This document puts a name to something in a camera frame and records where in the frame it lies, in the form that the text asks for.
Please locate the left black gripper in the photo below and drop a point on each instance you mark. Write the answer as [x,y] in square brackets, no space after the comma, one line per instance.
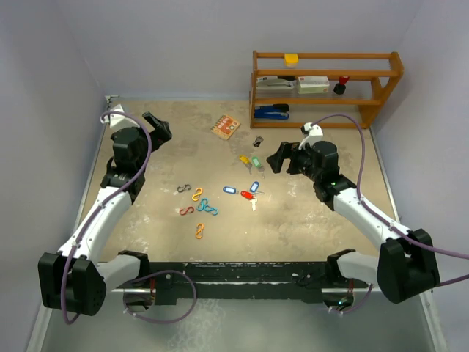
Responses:
[158,136]

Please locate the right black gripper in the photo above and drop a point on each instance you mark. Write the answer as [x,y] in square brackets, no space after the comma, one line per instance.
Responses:
[286,150]

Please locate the green tag key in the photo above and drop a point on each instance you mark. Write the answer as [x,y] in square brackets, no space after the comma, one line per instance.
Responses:
[259,166]

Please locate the blue tag key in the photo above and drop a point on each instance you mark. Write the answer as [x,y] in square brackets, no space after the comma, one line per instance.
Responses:
[255,188]
[230,190]

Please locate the orange carabiner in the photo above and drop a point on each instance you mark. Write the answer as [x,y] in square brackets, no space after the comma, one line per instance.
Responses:
[196,196]
[199,231]

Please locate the teal carabiner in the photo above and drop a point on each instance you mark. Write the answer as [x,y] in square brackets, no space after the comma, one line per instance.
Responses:
[209,209]
[203,205]

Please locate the red carabiner clip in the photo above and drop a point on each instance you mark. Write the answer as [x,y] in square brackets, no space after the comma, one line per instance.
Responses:
[186,211]

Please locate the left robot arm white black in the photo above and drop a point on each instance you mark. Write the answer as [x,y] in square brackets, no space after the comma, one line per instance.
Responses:
[71,279]

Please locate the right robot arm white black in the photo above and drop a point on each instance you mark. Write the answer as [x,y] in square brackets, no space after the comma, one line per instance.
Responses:
[405,265]

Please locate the yellow tag key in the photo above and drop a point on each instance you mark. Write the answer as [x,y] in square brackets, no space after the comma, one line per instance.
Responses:
[246,162]

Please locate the red tag key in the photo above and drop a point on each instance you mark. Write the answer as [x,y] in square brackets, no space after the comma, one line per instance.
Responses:
[250,197]

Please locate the blue black stapler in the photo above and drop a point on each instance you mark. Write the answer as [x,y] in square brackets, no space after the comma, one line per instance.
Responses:
[278,111]

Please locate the orange small notebook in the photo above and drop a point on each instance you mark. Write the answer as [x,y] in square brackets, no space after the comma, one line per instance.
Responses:
[225,126]

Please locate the black carabiner clip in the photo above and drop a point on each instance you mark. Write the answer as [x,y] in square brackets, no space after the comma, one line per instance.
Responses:
[186,187]

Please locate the grey stapler on shelf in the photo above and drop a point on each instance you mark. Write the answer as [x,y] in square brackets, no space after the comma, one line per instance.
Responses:
[275,82]

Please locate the white red box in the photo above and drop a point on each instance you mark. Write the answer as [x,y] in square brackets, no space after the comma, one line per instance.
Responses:
[312,84]

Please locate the red black stamp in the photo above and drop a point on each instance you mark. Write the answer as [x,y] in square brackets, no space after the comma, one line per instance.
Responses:
[340,86]

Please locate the yellow lid container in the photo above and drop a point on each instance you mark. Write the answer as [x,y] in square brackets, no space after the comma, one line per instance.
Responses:
[291,60]

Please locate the wooden shelf rack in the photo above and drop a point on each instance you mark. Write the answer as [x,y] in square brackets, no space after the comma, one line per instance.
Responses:
[382,84]

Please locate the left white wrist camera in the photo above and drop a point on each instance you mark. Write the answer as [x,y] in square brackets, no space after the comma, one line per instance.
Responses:
[117,121]

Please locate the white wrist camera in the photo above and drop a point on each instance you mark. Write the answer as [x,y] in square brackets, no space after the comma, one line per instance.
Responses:
[312,133]
[117,121]

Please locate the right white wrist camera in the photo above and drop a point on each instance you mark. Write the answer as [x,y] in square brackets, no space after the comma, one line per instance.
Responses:
[312,133]

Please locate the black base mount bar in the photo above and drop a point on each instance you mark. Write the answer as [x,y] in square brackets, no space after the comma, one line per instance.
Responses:
[302,281]

